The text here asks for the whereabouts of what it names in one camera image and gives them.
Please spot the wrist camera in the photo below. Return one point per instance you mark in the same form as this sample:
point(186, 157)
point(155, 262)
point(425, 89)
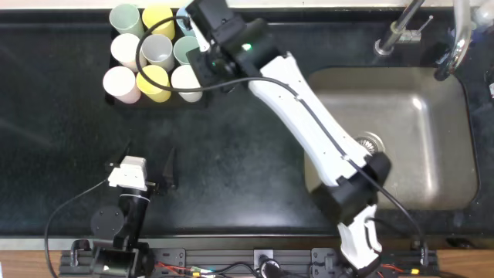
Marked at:
point(199, 38)
point(128, 172)

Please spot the steel tap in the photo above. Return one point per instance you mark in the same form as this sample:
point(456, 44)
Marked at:
point(393, 32)

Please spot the blue soap bottle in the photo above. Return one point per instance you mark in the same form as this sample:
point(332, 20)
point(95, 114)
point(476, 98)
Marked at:
point(482, 23)

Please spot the steel sink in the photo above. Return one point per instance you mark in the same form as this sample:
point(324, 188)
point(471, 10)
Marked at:
point(424, 135)

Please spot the pink cup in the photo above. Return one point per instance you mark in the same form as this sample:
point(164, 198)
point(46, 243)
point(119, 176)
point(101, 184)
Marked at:
point(120, 83)

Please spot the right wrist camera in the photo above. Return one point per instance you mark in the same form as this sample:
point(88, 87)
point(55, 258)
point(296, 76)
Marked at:
point(199, 38)

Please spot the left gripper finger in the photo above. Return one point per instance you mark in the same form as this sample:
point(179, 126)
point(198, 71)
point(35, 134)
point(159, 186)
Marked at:
point(117, 158)
point(170, 171)

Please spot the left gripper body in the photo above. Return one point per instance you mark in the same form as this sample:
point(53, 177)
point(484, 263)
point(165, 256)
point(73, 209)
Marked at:
point(156, 187)

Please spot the white cup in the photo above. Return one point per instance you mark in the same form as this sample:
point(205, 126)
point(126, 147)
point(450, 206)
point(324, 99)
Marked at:
point(184, 79)
point(125, 49)

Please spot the grey cup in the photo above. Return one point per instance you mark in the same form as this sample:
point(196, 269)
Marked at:
point(157, 50)

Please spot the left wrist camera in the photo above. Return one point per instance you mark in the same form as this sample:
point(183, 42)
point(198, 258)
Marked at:
point(128, 172)

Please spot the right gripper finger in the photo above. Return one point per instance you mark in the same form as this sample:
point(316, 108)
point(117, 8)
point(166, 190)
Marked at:
point(200, 65)

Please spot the blue cup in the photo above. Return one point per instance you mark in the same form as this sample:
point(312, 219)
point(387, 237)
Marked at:
point(182, 25)

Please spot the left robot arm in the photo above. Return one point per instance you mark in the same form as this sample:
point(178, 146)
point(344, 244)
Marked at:
point(116, 224)

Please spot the green cup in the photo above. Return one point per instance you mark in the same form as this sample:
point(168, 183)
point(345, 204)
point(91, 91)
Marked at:
point(126, 18)
point(183, 48)

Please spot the mounting rail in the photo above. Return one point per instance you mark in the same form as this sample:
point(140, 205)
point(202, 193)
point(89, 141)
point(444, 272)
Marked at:
point(224, 256)

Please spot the yellow cup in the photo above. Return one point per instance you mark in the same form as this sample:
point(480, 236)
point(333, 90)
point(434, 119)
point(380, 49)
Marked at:
point(157, 17)
point(154, 77)

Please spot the black tray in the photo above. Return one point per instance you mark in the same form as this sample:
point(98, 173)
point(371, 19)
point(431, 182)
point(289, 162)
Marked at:
point(116, 101)

